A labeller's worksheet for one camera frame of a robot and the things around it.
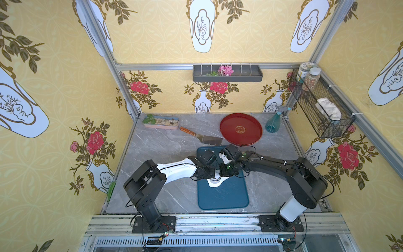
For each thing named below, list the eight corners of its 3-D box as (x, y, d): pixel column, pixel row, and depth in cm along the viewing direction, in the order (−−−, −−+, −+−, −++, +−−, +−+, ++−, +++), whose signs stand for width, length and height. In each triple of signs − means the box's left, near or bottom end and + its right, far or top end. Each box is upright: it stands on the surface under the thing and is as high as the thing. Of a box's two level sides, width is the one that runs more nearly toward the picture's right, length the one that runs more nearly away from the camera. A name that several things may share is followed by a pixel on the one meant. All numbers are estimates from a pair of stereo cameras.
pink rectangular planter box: (142, 127, 116) (141, 123, 113) (146, 118, 121) (145, 115, 118) (177, 129, 114) (176, 126, 111) (179, 120, 120) (178, 117, 117)
